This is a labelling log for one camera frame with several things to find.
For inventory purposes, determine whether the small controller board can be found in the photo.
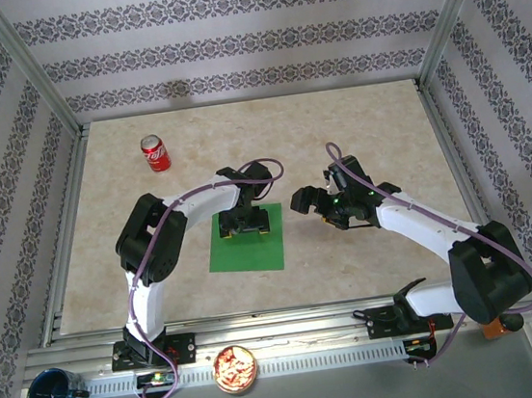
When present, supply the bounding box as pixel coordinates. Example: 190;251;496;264
135;370;176;390
404;335;439;358

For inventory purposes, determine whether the orange jar with black cap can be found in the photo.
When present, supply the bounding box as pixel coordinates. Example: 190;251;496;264
477;310;526;342

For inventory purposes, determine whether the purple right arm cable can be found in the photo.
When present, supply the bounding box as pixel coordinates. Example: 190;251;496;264
324;118;532;378

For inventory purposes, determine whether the red cola can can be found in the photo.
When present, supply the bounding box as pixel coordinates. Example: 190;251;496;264
138;131;174;176

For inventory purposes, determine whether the round bowl of food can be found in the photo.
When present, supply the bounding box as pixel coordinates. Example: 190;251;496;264
208;341;261;398

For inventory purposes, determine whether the slotted grey cable duct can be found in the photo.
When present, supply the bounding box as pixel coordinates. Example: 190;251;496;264
81;338;409;398

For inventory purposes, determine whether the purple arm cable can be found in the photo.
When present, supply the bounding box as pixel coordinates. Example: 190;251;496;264
106;155;312;398
324;118;532;378

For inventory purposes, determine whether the blue mug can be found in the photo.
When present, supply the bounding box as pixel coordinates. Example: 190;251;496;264
23;363;92;398

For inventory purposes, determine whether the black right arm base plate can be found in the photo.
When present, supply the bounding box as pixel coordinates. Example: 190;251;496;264
364;297;456;342

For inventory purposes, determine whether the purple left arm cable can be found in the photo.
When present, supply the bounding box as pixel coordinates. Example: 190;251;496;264
106;155;312;398

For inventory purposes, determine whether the aluminium frame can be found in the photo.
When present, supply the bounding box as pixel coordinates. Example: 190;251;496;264
0;0;532;398

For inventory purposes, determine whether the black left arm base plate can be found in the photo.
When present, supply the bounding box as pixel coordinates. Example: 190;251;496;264
108;331;200;374

